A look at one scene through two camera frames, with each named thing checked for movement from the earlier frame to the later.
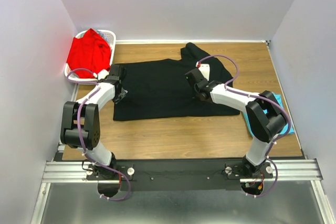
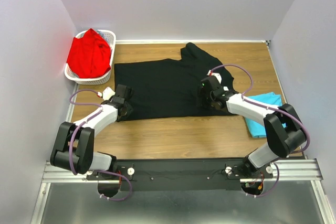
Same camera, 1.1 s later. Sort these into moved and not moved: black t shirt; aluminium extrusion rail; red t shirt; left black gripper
Moved: left black gripper
Not moved: aluminium extrusion rail; black t shirt; red t shirt
